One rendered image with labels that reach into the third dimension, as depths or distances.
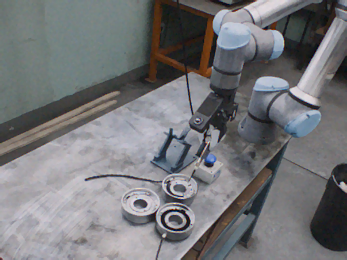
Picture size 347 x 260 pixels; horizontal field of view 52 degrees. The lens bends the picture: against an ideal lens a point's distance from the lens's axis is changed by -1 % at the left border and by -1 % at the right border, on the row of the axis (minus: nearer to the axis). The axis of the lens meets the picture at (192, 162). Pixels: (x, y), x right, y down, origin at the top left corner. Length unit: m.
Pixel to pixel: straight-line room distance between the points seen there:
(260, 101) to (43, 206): 0.79
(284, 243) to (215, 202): 1.13
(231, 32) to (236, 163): 0.51
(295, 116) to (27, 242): 0.86
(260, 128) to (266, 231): 0.95
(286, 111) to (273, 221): 1.13
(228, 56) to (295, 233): 1.52
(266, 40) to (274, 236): 1.41
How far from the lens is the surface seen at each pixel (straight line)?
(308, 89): 1.21
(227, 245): 1.71
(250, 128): 1.35
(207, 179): 1.12
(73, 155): 1.20
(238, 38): 0.88
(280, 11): 1.13
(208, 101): 0.96
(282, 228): 2.22
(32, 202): 1.06
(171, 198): 1.02
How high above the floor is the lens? 1.55
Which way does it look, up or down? 39 degrees down
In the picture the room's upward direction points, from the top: 11 degrees clockwise
